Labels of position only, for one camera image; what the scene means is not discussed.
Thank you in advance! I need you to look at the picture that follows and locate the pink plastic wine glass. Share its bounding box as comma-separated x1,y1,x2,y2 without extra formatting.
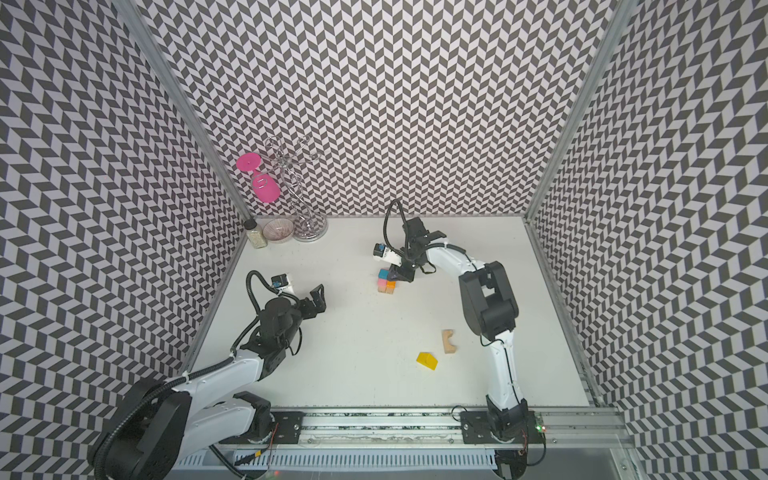
236,152,281,204

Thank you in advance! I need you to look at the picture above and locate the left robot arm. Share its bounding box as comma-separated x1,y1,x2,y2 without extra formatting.
87,285,327,479

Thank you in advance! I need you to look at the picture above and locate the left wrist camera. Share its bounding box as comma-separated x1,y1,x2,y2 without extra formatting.
270,273,294,294

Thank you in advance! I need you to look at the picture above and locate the glass spice jar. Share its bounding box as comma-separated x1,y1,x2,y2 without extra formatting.
243,218,268,249

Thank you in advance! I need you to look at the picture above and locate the chrome wire glass stand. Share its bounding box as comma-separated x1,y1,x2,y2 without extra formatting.
265,135,328,243

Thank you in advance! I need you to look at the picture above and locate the striped ceramic bowl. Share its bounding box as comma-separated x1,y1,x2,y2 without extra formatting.
262,218,294,243

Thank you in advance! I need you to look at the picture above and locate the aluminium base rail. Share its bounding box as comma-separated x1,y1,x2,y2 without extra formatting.
128,406,637,480

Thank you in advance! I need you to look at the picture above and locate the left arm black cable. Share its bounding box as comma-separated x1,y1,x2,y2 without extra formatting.
89,269,283,480

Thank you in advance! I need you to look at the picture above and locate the natural wood arch block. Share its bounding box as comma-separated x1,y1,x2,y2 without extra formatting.
441,329,458,355

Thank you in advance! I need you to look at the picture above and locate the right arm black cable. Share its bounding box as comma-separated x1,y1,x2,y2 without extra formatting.
382,199,415,253

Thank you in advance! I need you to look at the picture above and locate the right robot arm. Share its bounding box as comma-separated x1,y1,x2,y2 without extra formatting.
373,217,529,442

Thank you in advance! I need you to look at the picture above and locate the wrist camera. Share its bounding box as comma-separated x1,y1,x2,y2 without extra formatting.
373,243,402,266
270,273,294,294

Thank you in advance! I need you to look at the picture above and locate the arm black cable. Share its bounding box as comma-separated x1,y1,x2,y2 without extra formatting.
89,269,283,480
382,199,415,253

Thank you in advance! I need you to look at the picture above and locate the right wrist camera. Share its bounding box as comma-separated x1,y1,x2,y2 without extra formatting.
373,243,402,266

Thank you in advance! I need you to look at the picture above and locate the yellow block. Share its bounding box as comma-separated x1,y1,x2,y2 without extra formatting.
416,352,438,371

